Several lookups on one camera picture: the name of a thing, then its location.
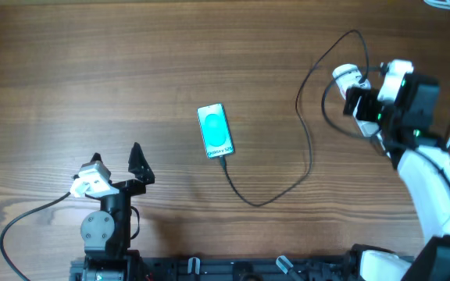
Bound left black camera cable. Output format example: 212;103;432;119
0;190;73;281

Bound white power strip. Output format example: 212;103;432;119
332;64;380;137

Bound black USB-C charging cable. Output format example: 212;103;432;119
219;29;370;208

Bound right black camera cable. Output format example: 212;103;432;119
320;64;450;251

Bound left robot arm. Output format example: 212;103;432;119
69;143;155;281

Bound black camera cable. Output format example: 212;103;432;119
0;190;73;281
320;64;450;251

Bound blue-screen Galaxy smartphone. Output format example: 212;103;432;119
197;103;234;158

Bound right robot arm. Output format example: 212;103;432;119
338;73;450;280

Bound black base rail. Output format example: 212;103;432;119
69;255;417;281

